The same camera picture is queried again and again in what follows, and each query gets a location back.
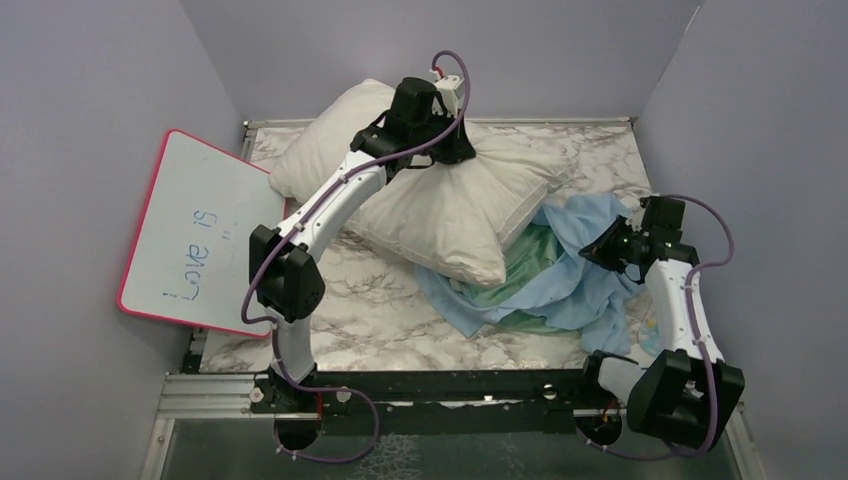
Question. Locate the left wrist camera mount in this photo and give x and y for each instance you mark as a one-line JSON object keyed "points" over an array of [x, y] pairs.
{"points": [[452, 90]]}

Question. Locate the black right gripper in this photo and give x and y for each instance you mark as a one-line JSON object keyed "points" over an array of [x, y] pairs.
{"points": [[599, 251]]}

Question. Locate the green patterned cloth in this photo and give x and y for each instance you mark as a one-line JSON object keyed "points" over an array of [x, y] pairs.
{"points": [[535, 249]]}

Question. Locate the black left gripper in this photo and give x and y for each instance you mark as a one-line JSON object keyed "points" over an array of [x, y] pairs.
{"points": [[456, 148]]}

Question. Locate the white pillow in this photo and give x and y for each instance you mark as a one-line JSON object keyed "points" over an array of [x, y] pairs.
{"points": [[456, 220]]}

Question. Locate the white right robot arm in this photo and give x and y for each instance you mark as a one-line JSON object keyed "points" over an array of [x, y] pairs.
{"points": [[686, 396]]}

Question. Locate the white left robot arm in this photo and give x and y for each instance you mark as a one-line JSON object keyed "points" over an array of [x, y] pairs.
{"points": [[425, 118]]}

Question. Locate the pink framed whiteboard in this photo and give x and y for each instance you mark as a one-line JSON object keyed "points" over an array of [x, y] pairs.
{"points": [[189, 262]]}

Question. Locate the light blue pillowcase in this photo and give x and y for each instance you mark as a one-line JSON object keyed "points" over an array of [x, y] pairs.
{"points": [[573, 294]]}

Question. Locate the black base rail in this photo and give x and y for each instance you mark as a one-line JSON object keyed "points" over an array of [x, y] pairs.
{"points": [[551, 401]]}

